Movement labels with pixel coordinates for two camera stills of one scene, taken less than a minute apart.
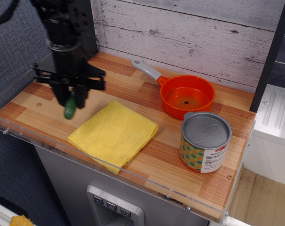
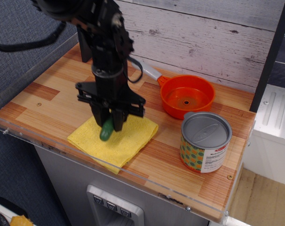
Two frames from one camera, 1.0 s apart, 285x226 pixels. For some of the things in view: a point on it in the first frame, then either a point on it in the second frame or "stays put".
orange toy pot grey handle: (180, 94) stays put
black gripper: (67, 67) -> (110, 90)
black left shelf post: (89, 47) stays put
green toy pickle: (70, 106) -> (107, 129)
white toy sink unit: (270, 150) stays put
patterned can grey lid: (205, 137) stays put
